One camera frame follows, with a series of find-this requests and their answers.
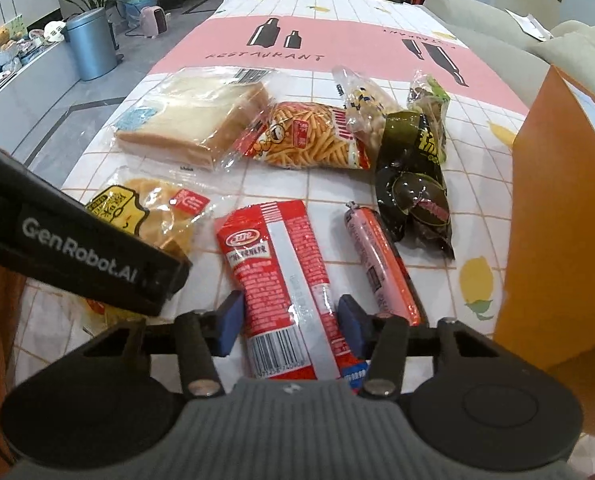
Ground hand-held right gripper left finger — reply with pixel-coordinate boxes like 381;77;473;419
80;290;245;400

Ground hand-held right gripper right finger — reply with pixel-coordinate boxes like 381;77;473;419
338;294;503;402

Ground red sausage packet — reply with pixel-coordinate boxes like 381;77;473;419
214;200;369;382

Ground pink sausage stick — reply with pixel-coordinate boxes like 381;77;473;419
345;201;422;327

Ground round cake packet yellow label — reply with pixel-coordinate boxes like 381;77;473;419
84;170;219;261

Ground dark green snack packet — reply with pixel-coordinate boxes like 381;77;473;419
375;110;455;261

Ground sliced bread packet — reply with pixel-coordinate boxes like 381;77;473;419
112;72;273;173

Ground red fries snack packet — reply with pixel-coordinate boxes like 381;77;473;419
240;102;373;172

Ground white bean snack packet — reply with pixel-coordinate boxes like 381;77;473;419
332;66;403;161

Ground orange cardboard box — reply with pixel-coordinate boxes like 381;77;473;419
492;65;595;376

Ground blue-grey metal trash can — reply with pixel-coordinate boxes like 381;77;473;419
66;8;119;82

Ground pink space heater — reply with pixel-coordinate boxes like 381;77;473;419
140;6;164;39

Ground blue water jug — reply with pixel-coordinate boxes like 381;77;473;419
122;0;158;28

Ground small green snack packet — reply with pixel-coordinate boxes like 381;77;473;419
408;71;451;122

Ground pink white printed tablecloth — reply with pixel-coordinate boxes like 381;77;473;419
7;0;531;396

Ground grey-green sofa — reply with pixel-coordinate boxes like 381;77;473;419
422;0;595;128

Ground white papers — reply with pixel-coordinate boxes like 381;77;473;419
505;8;554;42

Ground grey-green sofa cushion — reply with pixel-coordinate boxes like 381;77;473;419
527;20;595;111

